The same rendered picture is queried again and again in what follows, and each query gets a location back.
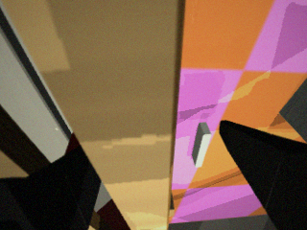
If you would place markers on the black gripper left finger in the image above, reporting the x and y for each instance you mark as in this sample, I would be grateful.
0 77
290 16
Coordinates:
61 196

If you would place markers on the small red block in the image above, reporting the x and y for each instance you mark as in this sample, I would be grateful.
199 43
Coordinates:
73 143

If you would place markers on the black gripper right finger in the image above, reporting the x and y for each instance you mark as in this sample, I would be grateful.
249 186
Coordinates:
275 167

